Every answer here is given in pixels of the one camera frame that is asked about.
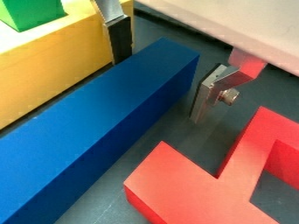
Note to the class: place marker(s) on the green rectangular bar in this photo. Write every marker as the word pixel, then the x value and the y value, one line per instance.
pixel 26 14

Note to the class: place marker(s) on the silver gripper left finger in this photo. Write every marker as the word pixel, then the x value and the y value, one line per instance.
pixel 118 26

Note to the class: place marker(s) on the yellow slotted board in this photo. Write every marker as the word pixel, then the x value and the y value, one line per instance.
pixel 49 58

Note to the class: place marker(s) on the blue rectangular bar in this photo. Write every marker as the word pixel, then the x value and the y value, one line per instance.
pixel 55 155

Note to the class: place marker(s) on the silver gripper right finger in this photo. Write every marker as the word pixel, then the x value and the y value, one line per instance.
pixel 218 86

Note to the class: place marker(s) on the red notched block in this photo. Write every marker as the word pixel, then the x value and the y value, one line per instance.
pixel 174 192

